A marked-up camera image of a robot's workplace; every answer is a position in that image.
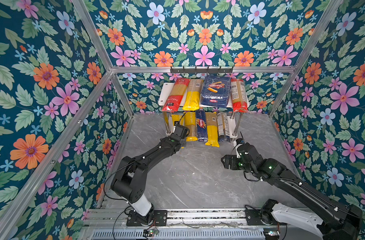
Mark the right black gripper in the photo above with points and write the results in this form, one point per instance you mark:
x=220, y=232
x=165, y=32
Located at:
x=232, y=158

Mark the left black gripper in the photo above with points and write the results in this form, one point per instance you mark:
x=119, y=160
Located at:
x=184, y=141

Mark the yellow spaghetti bag top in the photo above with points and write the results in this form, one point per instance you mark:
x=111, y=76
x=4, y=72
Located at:
x=177, y=119

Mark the blue Barilla spaghetti box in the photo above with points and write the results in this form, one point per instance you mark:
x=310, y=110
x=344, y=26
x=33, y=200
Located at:
x=201, y=128

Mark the red spaghetti bag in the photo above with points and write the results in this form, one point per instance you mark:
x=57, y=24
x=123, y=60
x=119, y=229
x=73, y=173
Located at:
x=174, y=99

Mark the yellow spaghetti bag long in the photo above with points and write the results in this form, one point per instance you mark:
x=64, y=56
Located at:
x=212, y=130

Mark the clear spaghetti bag label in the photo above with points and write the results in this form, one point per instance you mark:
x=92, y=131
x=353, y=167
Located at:
x=223, y=128

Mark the blue Barilla pasta bag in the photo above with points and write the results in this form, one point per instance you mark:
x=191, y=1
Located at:
x=215, y=91

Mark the red-edged spaghetti bag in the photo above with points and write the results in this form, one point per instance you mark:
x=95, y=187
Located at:
x=238, y=96

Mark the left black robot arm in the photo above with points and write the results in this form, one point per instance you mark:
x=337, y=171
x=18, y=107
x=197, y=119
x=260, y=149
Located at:
x=129, y=181

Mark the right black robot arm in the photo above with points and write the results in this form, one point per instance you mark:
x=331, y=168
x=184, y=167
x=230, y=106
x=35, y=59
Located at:
x=326, y=218

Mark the white two-tier shelf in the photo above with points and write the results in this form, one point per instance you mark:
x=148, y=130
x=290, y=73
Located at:
x=233, y=118

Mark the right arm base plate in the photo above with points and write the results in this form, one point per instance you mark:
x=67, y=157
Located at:
x=254, y=218

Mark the metal hook rail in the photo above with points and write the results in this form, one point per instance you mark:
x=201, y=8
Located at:
x=201, y=70

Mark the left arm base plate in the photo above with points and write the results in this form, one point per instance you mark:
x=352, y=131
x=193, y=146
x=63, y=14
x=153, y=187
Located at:
x=153, y=218

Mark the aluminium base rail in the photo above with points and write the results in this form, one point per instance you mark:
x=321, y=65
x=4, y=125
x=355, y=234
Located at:
x=182, y=224

